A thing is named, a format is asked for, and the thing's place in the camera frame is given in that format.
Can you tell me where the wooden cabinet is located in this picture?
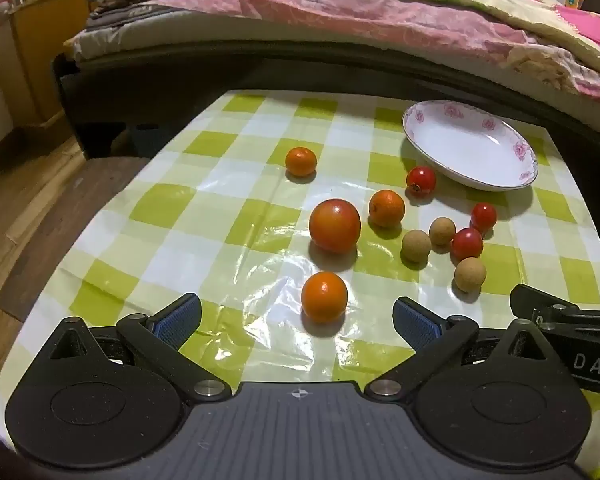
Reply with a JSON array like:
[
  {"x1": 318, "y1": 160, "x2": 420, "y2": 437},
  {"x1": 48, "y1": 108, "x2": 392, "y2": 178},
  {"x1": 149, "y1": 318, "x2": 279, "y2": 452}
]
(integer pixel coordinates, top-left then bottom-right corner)
[{"x1": 7, "y1": 0, "x2": 93, "y2": 128}]

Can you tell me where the dark bed frame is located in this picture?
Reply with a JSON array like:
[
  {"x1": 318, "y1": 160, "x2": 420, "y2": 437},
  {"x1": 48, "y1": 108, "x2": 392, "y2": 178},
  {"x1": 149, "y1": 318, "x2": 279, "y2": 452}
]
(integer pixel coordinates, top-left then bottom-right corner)
[{"x1": 52, "y1": 42, "x2": 600, "y2": 201}]

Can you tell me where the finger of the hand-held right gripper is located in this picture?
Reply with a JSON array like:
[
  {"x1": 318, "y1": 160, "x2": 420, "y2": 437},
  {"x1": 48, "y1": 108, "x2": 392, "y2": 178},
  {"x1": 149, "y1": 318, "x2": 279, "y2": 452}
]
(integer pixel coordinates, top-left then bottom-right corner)
[{"x1": 510, "y1": 283, "x2": 581, "y2": 322}]

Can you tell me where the red cherry tomato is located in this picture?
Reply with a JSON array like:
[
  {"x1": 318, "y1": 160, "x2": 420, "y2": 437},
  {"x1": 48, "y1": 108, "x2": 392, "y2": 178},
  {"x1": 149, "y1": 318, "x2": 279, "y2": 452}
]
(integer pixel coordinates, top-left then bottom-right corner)
[
  {"x1": 470, "y1": 202, "x2": 498, "y2": 233},
  {"x1": 406, "y1": 166, "x2": 437, "y2": 197},
  {"x1": 451, "y1": 227, "x2": 484, "y2": 261}
]

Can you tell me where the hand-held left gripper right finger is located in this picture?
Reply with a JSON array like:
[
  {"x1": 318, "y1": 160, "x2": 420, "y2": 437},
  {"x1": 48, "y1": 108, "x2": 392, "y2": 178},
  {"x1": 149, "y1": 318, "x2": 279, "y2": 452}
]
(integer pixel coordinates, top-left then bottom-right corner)
[{"x1": 364, "y1": 296, "x2": 557, "y2": 403}]

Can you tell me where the white floral plate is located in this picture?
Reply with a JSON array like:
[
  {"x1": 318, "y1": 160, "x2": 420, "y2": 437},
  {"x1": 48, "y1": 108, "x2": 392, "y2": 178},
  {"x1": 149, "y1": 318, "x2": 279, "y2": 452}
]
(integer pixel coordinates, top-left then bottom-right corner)
[{"x1": 402, "y1": 100, "x2": 539, "y2": 192}]

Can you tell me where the white mattress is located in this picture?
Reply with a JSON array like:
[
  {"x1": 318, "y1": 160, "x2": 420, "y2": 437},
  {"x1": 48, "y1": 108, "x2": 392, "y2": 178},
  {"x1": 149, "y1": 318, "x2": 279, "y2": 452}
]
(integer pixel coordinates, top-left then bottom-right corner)
[{"x1": 62, "y1": 7, "x2": 600, "y2": 128}]

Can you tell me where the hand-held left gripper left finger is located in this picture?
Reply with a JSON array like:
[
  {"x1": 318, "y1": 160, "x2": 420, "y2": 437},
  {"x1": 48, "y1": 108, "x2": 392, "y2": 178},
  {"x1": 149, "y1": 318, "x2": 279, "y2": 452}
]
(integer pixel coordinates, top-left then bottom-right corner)
[{"x1": 40, "y1": 293, "x2": 232, "y2": 403}]

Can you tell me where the green checkered tablecloth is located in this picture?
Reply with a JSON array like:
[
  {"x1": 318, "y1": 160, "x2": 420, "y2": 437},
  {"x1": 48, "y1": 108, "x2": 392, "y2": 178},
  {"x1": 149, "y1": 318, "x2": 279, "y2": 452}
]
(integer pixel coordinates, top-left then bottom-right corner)
[{"x1": 0, "y1": 89, "x2": 600, "y2": 480}]

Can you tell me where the pink floral blanket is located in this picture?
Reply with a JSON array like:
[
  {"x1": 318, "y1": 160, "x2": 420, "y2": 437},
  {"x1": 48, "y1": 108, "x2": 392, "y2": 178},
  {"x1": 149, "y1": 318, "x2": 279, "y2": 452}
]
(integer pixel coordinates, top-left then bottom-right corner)
[{"x1": 100, "y1": 0, "x2": 600, "y2": 107}]

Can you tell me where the large red tomato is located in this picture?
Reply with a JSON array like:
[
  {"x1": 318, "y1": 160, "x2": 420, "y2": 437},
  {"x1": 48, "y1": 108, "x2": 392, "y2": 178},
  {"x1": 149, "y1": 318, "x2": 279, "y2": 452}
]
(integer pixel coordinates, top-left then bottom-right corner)
[{"x1": 309, "y1": 198, "x2": 362, "y2": 254}]

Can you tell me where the brown longan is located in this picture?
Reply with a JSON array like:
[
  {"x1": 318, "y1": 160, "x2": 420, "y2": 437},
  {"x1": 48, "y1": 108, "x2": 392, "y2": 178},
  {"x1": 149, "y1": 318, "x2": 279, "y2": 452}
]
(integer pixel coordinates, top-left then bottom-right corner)
[
  {"x1": 429, "y1": 217, "x2": 457, "y2": 247},
  {"x1": 401, "y1": 230, "x2": 432, "y2": 263},
  {"x1": 454, "y1": 257, "x2": 487, "y2": 293}
]

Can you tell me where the small orange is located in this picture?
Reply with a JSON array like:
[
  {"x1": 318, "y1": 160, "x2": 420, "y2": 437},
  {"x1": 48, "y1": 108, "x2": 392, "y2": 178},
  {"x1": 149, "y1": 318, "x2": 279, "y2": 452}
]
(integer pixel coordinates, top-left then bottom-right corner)
[{"x1": 285, "y1": 146, "x2": 318, "y2": 178}]

